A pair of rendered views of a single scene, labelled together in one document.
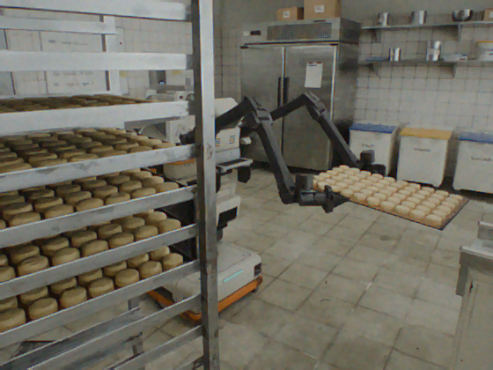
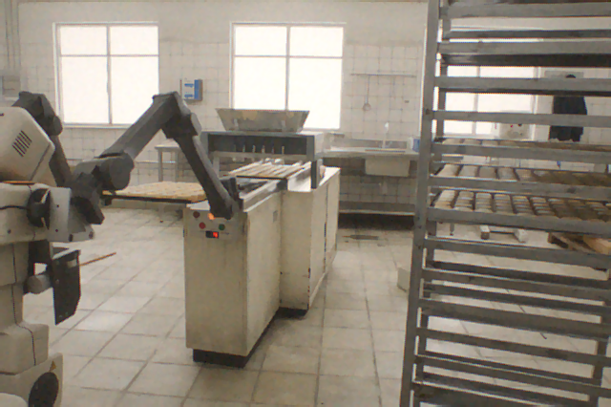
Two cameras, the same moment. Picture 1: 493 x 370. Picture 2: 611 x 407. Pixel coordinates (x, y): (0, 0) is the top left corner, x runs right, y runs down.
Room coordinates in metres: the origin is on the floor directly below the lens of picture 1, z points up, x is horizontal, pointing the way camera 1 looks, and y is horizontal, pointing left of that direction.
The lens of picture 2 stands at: (2.13, 1.40, 1.33)
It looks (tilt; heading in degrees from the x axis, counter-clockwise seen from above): 11 degrees down; 241
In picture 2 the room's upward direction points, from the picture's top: 1 degrees clockwise
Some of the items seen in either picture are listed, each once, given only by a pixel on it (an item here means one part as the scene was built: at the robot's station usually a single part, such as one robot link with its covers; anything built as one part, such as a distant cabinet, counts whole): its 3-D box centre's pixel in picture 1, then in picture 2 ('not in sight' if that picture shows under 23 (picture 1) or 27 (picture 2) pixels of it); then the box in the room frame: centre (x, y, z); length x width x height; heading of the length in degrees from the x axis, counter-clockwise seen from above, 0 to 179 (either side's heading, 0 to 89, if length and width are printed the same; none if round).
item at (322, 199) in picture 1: (320, 198); not in sight; (1.46, -0.32, 0.99); 0.07 x 0.07 x 0.10; 4
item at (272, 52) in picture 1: (297, 99); not in sight; (5.65, -0.80, 1.03); 1.40 x 0.90 x 2.05; 56
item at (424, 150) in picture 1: (423, 158); not in sight; (4.78, -2.33, 0.38); 0.64 x 0.54 x 0.77; 147
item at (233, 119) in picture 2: not in sight; (263, 119); (0.73, -1.52, 1.25); 0.56 x 0.29 x 0.14; 139
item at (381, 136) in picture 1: (372, 151); not in sight; (5.14, -1.79, 0.38); 0.64 x 0.54 x 0.77; 149
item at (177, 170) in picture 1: (182, 166); not in sight; (2.42, 0.38, 0.87); 0.23 x 0.15 x 0.11; 139
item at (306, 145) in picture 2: not in sight; (263, 158); (0.73, -1.52, 1.01); 0.72 x 0.33 x 0.34; 139
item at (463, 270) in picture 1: (470, 266); (213, 224); (1.30, -0.87, 0.77); 0.24 x 0.04 x 0.14; 139
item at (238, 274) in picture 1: (197, 270); not in sight; (2.34, 0.29, 0.16); 0.67 x 0.64 x 0.25; 49
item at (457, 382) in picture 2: not in sight; (501, 390); (0.63, 0.32, 0.33); 0.64 x 0.03 x 0.03; 131
